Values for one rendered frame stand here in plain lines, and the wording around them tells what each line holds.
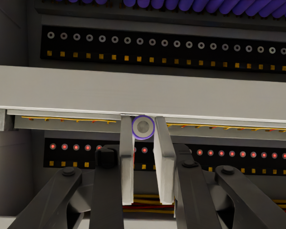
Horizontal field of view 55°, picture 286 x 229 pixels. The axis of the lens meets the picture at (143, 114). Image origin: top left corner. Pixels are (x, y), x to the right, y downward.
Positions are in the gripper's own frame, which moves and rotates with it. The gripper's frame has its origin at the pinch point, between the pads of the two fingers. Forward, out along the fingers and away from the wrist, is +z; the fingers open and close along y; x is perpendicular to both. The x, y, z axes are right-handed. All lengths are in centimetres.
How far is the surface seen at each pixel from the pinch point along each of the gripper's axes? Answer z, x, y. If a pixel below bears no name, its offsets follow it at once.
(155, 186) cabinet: 32.4, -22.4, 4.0
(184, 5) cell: 25.6, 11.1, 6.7
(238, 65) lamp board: 29.3, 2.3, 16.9
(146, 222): 13.8, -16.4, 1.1
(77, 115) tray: 17.6, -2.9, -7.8
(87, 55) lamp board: 29.0, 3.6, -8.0
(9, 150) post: 22.7, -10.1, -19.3
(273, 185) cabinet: 32.8, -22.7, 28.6
